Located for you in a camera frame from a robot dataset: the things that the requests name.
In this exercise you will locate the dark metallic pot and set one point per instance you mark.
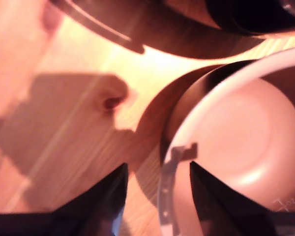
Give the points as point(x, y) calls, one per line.
point(236, 135)

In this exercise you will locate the black Philips rice cooker body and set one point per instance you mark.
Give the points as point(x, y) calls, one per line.
point(248, 14)

